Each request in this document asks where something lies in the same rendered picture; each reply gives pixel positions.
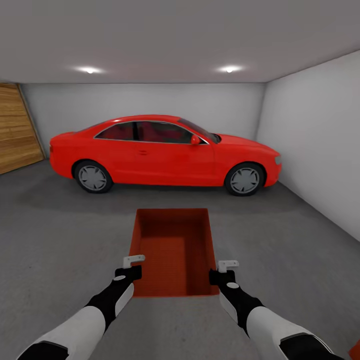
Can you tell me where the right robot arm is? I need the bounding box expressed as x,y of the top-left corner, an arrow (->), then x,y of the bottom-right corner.
209,260 -> 345,360

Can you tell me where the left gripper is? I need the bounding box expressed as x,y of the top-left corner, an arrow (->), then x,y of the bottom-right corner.
115,265 -> 142,281

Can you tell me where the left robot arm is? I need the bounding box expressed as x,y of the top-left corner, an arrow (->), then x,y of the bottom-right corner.
16,254 -> 145,360

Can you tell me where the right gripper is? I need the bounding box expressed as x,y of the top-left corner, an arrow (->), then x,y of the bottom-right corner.
209,270 -> 236,286

